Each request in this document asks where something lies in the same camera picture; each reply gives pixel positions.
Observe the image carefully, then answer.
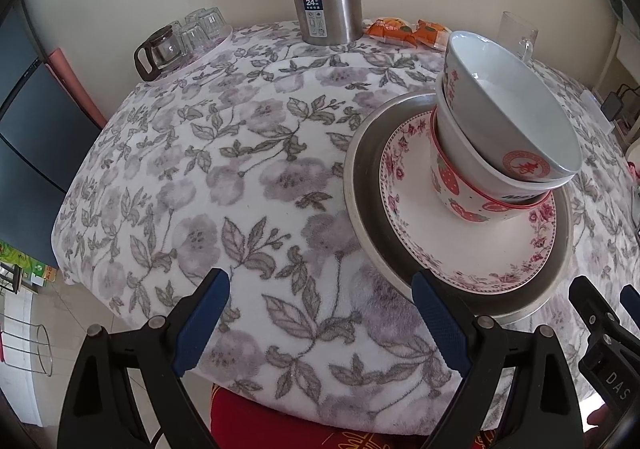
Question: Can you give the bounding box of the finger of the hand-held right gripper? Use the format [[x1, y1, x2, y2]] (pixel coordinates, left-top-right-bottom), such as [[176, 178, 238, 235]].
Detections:
[[568, 275, 621, 344], [619, 283, 640, 330]]

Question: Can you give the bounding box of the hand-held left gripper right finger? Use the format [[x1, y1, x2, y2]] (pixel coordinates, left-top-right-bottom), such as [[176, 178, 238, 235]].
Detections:
[[410, 269, 586, 449]]

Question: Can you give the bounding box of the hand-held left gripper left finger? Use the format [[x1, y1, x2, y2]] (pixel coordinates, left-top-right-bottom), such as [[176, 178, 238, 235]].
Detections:
[[56, 268, 232, 449]]

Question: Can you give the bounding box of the pink floral plate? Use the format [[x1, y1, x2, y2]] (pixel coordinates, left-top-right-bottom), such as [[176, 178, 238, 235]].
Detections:
[[380, 110, 557, 292]]

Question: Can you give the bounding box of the red rimmed strawberry bowl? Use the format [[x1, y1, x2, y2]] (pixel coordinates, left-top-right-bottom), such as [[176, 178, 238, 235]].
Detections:
[[429, 109, 551, 222]]

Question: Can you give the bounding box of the stainless steel basin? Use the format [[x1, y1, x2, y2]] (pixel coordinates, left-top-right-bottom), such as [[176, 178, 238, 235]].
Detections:
[[343, 92, 575, 325]]

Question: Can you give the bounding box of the large white bowl red print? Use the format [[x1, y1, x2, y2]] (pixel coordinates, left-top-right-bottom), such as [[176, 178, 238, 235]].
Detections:
[[442, 30, 583, 185]]

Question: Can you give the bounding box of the person's right hand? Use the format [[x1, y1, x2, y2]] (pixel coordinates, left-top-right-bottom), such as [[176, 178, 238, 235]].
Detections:
[[586, 405, 612, 431]]

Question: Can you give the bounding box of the red cloth gold embroidery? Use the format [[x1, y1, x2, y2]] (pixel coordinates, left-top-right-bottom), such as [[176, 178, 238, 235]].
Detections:
[[210, 381, 501, 449]]

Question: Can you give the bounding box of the floral tablecloth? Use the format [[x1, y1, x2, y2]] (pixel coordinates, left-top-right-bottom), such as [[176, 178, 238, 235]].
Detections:
[[51, 19, 640, 430]]

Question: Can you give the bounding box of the green box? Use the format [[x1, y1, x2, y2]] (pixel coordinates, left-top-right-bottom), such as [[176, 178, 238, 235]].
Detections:
[[0, 239, 63, 285]]

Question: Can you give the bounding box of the white power strip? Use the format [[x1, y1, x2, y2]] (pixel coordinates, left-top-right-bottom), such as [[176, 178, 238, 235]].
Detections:
[[580, 90, 612, 132]]

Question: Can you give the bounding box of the black charger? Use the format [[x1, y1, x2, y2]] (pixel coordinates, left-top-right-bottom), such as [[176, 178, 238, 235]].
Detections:
[[600, 94, 626, 122]]

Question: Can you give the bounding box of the white wooden chair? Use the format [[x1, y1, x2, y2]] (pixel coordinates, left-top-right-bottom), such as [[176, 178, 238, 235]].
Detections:
[[592, 22, 640, 95]]

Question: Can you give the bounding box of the dark grey fridge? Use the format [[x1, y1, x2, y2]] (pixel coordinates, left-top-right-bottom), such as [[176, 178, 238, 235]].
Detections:
[[0, 0, 108, 270]]

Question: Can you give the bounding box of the pink rolled mat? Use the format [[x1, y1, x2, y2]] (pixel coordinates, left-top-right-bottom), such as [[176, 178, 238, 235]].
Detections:
[[45, 46, 107, 130]]

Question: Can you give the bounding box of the white serving tray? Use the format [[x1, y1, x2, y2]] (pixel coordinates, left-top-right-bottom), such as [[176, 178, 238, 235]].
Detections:
[[150, 24, 235, 80]]

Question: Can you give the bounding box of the clear glass mug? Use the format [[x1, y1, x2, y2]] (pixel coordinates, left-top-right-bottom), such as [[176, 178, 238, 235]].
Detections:
[[497, 12, 540, 62]]

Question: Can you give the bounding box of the orange snack packet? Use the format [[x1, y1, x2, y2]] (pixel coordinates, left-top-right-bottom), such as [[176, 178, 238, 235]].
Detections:
[[415, 19, 451, 52], [366, 16, 418, 47]]

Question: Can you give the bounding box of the metal wire stand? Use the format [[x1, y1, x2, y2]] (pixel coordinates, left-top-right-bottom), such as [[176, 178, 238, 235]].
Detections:
[[0, 264, 56, 380]]

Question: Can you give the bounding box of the glass teapot black handle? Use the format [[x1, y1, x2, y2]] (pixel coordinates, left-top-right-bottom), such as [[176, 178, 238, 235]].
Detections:
[[133, 24, 183, 82]]

